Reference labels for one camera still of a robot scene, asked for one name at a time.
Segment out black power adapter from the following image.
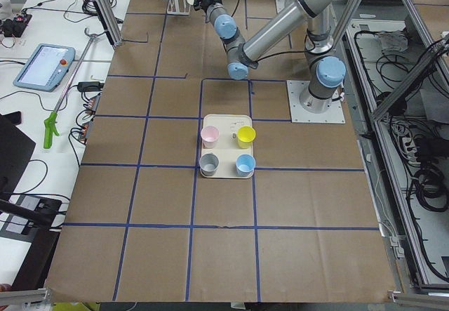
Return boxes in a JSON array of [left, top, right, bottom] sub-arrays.
[[76, 81, 104, 93]]

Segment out blue teach pendant tablet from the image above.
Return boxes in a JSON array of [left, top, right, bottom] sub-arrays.
[[13, 44, 76, 92]]

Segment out aluminium frame post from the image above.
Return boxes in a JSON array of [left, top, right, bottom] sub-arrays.
[[92, 0, 123, 48]]

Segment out pink ikea cup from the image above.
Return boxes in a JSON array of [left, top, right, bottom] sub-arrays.
[[201, 125, 220, 149]]

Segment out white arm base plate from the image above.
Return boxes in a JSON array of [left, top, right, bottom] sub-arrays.
[[274, 0, 295, 14], [286, 80, 345, 124]]

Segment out cream serving tray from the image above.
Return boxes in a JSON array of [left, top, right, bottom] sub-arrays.
[[199, 114, 254, 179]]

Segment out grey ikea cup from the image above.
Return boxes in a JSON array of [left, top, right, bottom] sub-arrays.
[[199, 153, 220, 177]]

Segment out green handled reacher grabber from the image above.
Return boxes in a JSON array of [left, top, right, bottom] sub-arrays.
[[43, 28, 105, 150]]

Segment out yellow ikea cup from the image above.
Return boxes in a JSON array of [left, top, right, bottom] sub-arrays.
[[236, 126, 256, 149]]

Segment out black computer monitor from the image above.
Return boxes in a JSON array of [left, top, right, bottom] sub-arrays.
[[0, 115, 36, 201]]

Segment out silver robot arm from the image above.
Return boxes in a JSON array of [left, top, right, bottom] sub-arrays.
[[193, 0, 332, 80]]

